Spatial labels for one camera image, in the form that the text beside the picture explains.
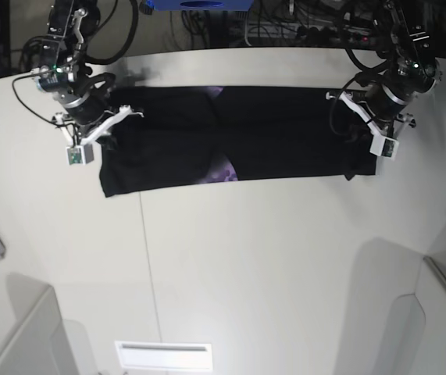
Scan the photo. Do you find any black T-shirt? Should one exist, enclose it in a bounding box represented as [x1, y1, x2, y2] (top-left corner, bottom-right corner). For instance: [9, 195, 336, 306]
[99, 87, 376, 197]

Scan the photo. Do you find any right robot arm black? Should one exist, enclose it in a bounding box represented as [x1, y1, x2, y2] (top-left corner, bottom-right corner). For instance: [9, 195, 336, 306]
[18, 1, 139, 148]

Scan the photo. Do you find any white wrist camera left gripper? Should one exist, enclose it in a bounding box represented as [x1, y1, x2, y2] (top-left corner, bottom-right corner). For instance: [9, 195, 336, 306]
[370, 134, 399, 159]

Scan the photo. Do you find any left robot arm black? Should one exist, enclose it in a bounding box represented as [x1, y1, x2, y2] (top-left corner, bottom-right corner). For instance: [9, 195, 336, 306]
[329, 1, 441, 138]

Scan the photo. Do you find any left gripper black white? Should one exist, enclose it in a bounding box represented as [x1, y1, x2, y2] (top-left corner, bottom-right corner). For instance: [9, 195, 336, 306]
[326, 80, 416, 141]

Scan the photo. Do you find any black power strip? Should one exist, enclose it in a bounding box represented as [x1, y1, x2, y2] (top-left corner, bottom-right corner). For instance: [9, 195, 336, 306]
[245, 21, 380, 44]

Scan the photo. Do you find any blue box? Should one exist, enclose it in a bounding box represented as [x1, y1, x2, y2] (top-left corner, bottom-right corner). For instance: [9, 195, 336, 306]
[137, 0, 254, 16]

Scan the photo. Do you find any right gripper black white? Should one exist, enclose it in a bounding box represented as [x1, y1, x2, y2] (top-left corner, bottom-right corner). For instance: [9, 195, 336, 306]
[52, 81, 144, 147]

